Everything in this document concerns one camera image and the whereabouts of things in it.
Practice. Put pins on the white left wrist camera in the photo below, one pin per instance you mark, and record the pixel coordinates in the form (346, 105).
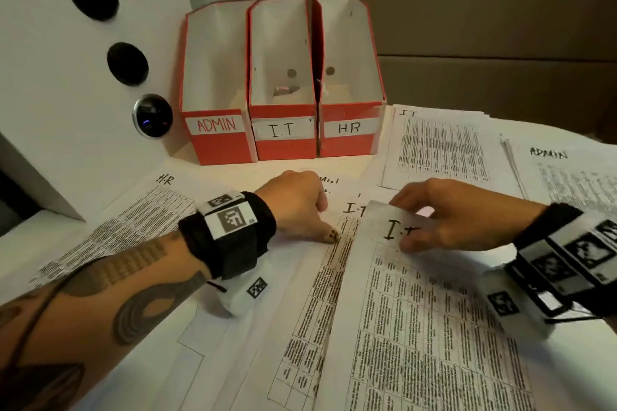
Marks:
(241, 295)

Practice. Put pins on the brown cardboard box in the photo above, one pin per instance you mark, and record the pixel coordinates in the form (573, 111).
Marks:
(496, 88)

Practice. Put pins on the printed sheet with dense text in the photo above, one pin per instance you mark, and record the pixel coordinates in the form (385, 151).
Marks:
(135, 218)

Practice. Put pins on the red file box, black lettering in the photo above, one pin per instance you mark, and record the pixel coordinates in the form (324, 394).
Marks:
(352, 88)

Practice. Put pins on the black left wristband with markers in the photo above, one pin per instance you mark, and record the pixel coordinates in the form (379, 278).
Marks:
(231, 237)

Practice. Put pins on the printed table sheet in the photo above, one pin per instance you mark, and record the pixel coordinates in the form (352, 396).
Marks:
(414, 329)
(313, 309)

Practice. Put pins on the red file box, dotted lettering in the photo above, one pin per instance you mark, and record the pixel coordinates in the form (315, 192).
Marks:
(284, 102)

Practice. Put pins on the person's left thumb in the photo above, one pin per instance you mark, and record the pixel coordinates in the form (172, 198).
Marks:
(324, 234)

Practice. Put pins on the person's left forearm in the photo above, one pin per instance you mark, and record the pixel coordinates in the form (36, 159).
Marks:
(106, 309)

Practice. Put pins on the white box with black lenses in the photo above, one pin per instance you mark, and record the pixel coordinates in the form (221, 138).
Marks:
(53, 97)

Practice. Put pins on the black wristband with markers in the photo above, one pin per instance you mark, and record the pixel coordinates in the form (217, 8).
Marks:
(573, 251)
(231, 237)

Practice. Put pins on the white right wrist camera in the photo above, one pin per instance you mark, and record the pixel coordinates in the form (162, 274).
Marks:
(515, 304)

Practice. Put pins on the stack of printed table sheets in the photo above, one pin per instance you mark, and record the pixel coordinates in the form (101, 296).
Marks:
(443, 146)

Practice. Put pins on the printed sheet with handwritten heading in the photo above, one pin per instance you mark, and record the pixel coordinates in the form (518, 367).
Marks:
(348, 191)

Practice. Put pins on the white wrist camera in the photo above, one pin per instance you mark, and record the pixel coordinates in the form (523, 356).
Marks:
(515, 304)
(241, 295)

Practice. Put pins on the fanned stack of printed sheets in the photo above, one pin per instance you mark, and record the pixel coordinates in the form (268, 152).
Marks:
(571, 174)

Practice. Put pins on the white sheet with line drawing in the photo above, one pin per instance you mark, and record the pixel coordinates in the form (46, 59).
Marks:
(217, 357)

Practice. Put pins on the person's right hand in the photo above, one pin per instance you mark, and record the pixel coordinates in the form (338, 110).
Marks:
(472, 218)

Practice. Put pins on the person's right thumb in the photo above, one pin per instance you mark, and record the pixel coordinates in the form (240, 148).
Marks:
(418, 242)

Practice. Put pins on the black right wristband with markers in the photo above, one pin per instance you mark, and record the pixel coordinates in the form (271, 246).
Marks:
(573, 251)

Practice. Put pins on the person's left hand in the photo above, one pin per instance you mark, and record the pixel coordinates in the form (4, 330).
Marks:
(294, 203)

